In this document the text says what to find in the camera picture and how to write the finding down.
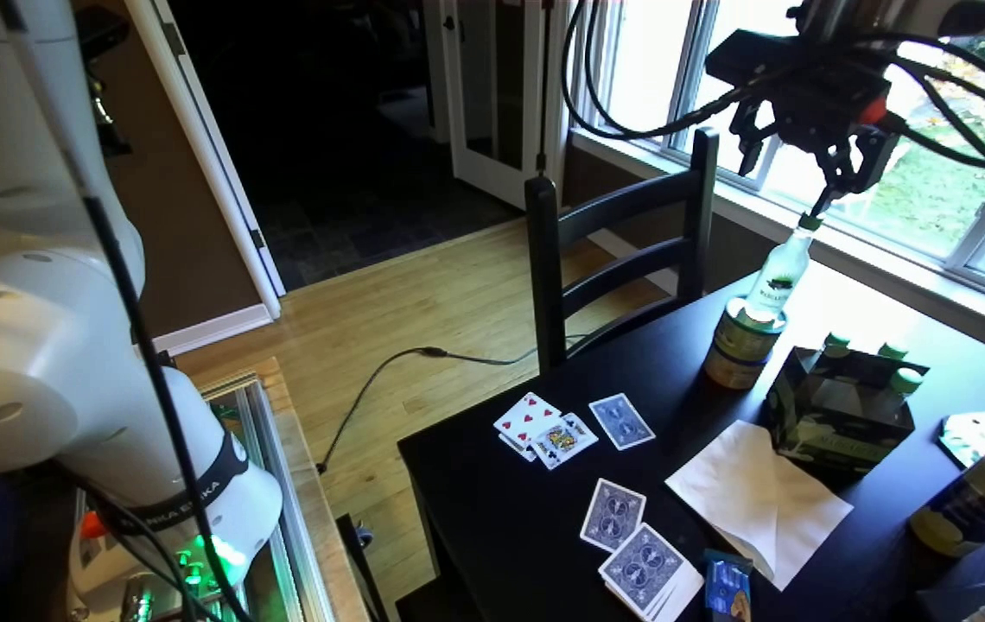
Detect white paper napkin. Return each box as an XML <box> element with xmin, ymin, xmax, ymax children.
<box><xmin>664</xmin><ymin>419</ymin><xmax>856</xmax><ymax>594</ymax></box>

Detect black floor cable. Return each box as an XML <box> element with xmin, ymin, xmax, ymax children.
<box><xmin>315</xmin><ymin>341</ymin><xmax>539</xmax><ymax>478</ymax></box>

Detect blue-backed playing card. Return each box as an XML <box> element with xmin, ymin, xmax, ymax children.
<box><xmin>578</xmin><ymin>478</ymin><xmax>651</xmax><ymax>556</ymax></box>
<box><xmin>583</xmin><ymin>392</ymin><xmax>659</xmax><ymax>454</ymax></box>

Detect clear bottle with green cap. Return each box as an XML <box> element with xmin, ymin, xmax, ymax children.
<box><xmin>745</xmin><ymin>212</ymin><xmax>830</xmax><ymax>331</ymax></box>

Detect robot stand with wooden edge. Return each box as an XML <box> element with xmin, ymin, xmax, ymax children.
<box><xmin>52</xmin><ymin>348</ymin><xmax>347</xmax><ymax>622</ymax></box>

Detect dark green bottle carrier carton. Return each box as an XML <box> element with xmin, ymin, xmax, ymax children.
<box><xmin>756</xmin><ymin>341</ymin><xmax>929</xmax><ymax>488</ymax></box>

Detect black wooden chair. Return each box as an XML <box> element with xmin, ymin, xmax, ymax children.
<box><xmin>521</xmin><ymin>126</ymin><xmax>724</xmax><ymax>378</ymax></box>

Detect white door frame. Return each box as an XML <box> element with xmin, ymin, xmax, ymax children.
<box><xmin>126</xmin><ymin>0</ymin><xmax>286</xmax><ymax>320</ymax></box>

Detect blue card box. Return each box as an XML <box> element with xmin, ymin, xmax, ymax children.
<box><xmin>706</xmin><ymin>549</ymin><xmax>756</xmax><ymax>622</ymax></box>

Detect large white window frame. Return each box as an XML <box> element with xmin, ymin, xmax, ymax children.
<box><xmin>570</xmin><ymin>0</ymin><xmax>985</xmax><ymax>321</ymax></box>

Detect face-up red playing card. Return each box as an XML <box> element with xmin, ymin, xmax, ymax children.
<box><xmin>491</xmin><ymin>392</ymin><xmax>565</xmax><ymax>462</ymax></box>

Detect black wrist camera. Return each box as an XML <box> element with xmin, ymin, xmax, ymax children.
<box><xmin>706</xmin><ymin>30</ymin><xmax>802</xmax><ymax>96</ymax></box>

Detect black gripper cable bundle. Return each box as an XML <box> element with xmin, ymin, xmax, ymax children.
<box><xmin>557</xmin><ymin>0</ymin><xmax>985</xmax><ymax>194</ymax></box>

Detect yellow label can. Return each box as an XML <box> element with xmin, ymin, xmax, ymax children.
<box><xmin>909</xmin><ymin>446</ymin><xmax>985</xmax><ymax>563</ymax></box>

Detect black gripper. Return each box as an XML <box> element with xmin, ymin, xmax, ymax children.
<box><xmin>785</xmin><ymin>45</ymin><xmax>907</xmax><ymax>222</ymax></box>

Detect face-up king playing card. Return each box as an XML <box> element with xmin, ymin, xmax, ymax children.
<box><xmin>528</xmin><ymin>411</ymin><xmax>602</xmax><ymax>475</ymax></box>

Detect green label can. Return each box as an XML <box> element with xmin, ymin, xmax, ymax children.
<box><xmin>702</xmin><ymin>301</ymin><xmax>793</xmax><ymax>393</ymax></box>

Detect blue-backed card deck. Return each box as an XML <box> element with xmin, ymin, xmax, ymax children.
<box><xmin>595</xmin><ymin>520</ymin><xmax>709</xmax><ymax>622</ymax></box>

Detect white french door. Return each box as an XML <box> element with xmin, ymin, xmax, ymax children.
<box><xmin>436</xmin><ymin>0</ymin><xmax>574</xmax><ymax>216</ymax></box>

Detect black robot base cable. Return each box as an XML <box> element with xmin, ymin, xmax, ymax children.
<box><xmin>0</xmin><ymin>0</ymin><xmax>261</xmax><ymax>622</ymax></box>

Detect black wooden table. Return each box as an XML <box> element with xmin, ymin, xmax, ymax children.
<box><xmin>395</xmin><ymin>260</ymin><xmax>985</xmax><ymax>622</ymax></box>

